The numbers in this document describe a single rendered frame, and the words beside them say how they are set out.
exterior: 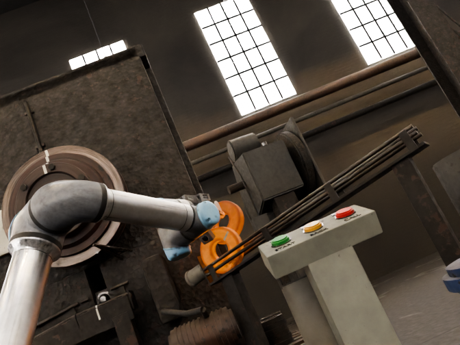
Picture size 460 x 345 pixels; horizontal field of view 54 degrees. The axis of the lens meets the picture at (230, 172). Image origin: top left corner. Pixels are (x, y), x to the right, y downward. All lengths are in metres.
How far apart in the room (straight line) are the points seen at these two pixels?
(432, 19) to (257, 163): 2.61
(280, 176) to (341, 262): 5.05
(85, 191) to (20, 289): 0.24
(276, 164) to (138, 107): 4.13
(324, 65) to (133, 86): 7.19
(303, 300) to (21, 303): 0.60
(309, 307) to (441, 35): 4.58
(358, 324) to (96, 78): 1.60
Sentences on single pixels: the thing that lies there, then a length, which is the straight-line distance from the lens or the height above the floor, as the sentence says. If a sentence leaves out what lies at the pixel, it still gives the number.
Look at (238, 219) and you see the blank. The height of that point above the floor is 0.78.
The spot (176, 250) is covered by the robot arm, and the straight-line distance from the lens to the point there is 1.32.
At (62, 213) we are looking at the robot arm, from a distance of 1.06.
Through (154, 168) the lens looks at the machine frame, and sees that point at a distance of 1.92.
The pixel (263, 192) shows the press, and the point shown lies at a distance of 5.84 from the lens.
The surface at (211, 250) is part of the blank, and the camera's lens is 1.54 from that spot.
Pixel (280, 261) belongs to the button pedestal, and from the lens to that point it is 0.91.
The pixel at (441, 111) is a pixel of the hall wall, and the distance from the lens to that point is 9.24.
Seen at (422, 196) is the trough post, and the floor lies 0.58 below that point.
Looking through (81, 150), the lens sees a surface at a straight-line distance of 1.85.
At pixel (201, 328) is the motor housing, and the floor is 0.50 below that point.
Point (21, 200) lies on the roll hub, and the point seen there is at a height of 1.16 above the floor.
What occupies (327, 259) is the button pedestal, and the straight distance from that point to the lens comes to 0.93.
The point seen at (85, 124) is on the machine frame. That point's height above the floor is 1.47.
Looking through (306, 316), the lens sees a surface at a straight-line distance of 1.07.
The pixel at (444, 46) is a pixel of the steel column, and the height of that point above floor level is 2.06.
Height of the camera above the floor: 0.52
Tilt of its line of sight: 15 degrees up
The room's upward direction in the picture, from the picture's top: 24 degrees counter-clockwise
